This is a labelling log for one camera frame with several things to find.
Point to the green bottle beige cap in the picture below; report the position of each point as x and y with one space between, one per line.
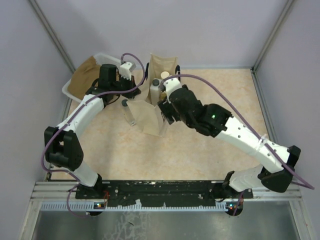
164 74

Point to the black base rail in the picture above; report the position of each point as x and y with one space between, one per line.
179 193

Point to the beige canvas tote bag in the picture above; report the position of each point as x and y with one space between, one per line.
148 117

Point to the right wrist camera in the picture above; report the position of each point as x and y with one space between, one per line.
171 85

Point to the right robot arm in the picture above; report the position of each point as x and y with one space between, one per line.
276 162

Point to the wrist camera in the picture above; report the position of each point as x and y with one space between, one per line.
171 85
125 70

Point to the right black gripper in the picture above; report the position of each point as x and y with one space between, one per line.
167 109

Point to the clear bottle dark cap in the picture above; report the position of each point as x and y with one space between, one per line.
127 113

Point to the white square bottle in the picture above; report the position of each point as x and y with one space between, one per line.
155 91

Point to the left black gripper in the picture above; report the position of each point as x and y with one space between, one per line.
132 92

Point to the amber liquid bottle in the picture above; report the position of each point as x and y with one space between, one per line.
163 95

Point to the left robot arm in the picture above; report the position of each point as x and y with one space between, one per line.
62 146

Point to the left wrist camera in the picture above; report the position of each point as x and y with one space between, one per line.
125 70

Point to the white plastic basket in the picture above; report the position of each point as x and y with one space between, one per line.
101 58

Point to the brown cloth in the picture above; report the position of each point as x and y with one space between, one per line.
83 77

